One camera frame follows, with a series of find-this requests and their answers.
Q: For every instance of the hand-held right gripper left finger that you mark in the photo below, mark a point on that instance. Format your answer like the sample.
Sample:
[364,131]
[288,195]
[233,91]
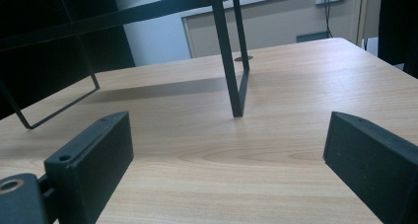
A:
[88,164]

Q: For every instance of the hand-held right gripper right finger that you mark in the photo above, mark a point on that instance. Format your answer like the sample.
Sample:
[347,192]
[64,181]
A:
[371,164]

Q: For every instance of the dark cabinet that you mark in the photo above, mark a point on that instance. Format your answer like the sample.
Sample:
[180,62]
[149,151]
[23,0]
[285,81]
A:
[49,56]

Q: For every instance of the dark curtain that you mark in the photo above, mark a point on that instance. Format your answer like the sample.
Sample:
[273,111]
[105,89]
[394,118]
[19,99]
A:
[397,23]

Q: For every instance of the black metal frame stand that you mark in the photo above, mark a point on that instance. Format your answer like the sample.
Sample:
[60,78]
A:
[227,69]

